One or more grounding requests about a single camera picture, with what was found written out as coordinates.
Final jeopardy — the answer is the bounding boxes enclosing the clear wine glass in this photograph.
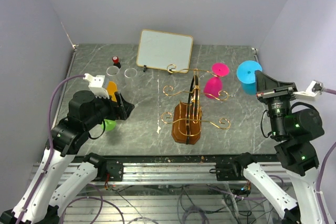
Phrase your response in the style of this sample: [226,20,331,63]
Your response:
[124,68,138,83]
[106,66,120,81]

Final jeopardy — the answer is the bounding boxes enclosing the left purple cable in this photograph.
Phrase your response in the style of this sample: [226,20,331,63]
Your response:
[15,74,86,222]

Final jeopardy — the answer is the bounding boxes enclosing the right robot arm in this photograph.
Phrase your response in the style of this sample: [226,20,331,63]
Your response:
[210,70,335,223]

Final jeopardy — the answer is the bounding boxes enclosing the pink wine glass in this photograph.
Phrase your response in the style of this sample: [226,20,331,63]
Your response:
[203,62,229,99]

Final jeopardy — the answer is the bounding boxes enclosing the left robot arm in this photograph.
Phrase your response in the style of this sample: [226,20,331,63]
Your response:
[1,90,135,223]

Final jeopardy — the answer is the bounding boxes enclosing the clear wine glass front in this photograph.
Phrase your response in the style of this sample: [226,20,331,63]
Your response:
[106,66,120,81]

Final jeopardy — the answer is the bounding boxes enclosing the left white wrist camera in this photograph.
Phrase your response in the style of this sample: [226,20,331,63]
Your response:
[83,73,109,99]

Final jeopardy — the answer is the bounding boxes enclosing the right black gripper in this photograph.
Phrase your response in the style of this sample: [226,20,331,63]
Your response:
[255,69,298,137]

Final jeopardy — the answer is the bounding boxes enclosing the red black stamp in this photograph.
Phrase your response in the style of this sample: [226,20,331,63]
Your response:
[112,56,121,69]

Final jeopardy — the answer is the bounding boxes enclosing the aluminium frame rail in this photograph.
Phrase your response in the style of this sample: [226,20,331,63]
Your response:
[31,161,292,186]

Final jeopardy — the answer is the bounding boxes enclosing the green wine glass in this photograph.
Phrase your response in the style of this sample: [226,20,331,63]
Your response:
[101,120,116,132]

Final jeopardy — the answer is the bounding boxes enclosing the orange wine glass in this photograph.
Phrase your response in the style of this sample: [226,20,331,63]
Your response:
[104,81,118,102]

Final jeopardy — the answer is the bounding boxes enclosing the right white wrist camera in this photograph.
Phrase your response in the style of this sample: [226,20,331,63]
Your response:
[294,80,324,101]

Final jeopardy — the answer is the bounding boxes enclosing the gold framed whiteboard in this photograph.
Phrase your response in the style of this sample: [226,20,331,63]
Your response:
[136,29,193,73]

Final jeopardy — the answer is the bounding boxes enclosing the clear wine glass back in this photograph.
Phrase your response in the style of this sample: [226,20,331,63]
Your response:
[124,68,138,83]

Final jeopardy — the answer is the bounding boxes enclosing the blue wine glass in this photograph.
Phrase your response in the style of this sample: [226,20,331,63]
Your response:
[236,60,263,95]

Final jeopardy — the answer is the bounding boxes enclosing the gold wire glass rack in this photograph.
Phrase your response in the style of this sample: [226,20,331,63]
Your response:
[161,65,231,145]

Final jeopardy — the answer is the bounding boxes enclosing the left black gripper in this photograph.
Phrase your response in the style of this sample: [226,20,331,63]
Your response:
[85,89,134,129]

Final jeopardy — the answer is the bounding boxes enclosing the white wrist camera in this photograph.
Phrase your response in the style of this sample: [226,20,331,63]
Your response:
[83,73,109,99]
[294,80,324,101]

